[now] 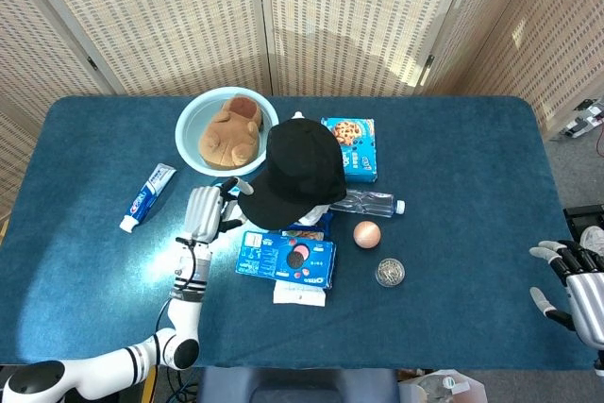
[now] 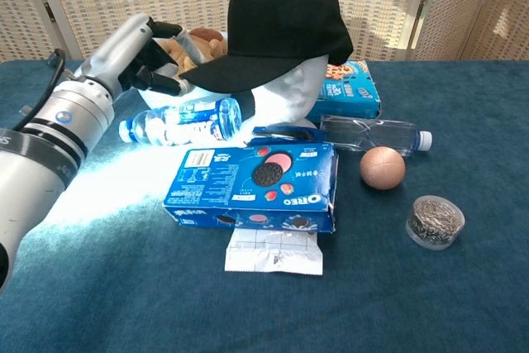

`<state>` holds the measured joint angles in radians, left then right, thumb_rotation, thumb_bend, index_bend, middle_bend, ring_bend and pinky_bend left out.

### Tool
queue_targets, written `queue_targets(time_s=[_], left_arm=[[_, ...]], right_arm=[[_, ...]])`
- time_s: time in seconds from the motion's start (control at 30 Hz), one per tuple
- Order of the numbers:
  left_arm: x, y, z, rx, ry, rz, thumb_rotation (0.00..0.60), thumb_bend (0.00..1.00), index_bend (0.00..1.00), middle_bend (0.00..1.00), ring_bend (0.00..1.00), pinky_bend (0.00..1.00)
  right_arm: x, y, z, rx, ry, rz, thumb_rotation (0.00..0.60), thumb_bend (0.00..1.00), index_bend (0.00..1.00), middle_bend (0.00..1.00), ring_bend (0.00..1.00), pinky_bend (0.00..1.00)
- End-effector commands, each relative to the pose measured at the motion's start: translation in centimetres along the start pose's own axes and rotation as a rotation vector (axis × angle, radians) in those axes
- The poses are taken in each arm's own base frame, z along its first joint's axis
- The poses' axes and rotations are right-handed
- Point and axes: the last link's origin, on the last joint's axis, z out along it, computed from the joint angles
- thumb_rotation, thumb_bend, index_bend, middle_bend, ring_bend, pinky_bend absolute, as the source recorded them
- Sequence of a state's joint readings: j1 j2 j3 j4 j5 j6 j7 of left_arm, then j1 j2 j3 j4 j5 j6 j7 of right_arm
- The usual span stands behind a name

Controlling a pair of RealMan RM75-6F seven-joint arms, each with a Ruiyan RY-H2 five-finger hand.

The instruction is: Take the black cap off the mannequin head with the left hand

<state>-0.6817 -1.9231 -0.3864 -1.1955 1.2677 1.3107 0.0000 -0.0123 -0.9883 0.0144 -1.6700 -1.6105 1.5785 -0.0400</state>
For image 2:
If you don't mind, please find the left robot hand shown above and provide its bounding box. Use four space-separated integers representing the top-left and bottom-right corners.
80 12 199 100

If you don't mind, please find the black baseball cap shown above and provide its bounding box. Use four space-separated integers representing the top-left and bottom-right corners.
178 0 355 94

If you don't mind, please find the light blue plastic bowl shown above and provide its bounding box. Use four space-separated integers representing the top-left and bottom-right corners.
134 30 232 111

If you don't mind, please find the brown plush toy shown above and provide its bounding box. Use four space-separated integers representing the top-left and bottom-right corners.
159 26 228 81

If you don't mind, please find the blue label water bottle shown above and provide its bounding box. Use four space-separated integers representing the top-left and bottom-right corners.
118 97 243 147

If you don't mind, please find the blue Oreo cookie box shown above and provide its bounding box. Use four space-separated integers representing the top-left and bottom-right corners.
163 141 339 235

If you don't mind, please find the blue packet under mannequin head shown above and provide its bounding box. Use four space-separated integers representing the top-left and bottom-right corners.
247 126 327 145

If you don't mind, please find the white foam mannequin head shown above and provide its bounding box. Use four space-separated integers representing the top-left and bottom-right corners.
241 54 331 126

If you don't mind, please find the blue chocolate chip cookie box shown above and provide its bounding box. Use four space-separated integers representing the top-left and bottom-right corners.
307 60 382 119

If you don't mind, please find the blue velvet tablecloth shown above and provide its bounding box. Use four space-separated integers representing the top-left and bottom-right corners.
0 59 529 353

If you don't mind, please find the white foil wrapper packet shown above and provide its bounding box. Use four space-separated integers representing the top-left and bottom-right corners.
224 227 324 275

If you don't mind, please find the clear bottle with white cap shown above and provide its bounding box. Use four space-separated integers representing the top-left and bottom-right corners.
318 116 434 158

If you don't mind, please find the copper coloured ball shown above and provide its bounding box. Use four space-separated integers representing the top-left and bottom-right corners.
359 145 407 192

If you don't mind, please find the clear tub of paper clips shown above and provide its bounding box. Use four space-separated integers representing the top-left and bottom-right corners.
405 194 466 251

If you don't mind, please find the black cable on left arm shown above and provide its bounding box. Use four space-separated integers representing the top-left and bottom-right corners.
12 49 67 131

